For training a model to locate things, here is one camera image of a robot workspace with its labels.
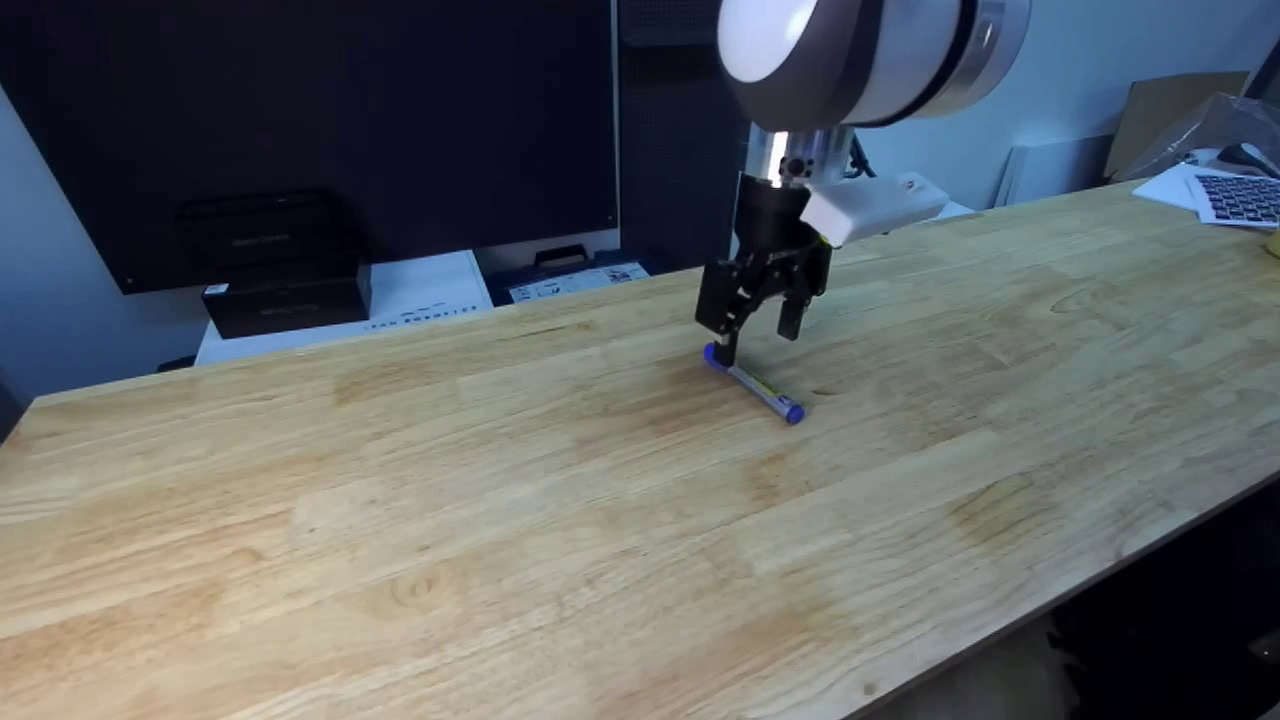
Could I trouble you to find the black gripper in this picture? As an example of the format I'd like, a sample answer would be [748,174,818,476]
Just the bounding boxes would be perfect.
[691,174,839,368]

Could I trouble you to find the blue capped silver marker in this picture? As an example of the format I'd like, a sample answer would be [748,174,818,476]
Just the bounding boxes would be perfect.
[699,339,812,427]

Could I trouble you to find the white plastic container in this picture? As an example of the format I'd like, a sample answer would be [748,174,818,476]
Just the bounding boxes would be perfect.
[994,129,1119,211]

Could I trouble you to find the white flat box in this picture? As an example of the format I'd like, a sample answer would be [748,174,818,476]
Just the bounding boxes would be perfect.
[191,250,499,368]

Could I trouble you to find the brown cardboard box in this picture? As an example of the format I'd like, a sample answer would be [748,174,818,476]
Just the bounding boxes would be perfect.
[1098,69,1255,190]

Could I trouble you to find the large black monitor screen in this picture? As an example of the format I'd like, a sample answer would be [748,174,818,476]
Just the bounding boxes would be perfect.
[0,0,623,296]

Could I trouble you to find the checkerboard calibration paper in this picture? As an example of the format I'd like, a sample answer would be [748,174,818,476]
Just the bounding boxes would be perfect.
[1132,147,1280,238]

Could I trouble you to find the black equipment box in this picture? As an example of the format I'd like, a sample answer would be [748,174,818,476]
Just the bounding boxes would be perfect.
[177,190,376,339]

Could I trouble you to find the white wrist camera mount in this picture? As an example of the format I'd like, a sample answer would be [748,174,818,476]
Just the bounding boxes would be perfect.
[796,170,957,254]

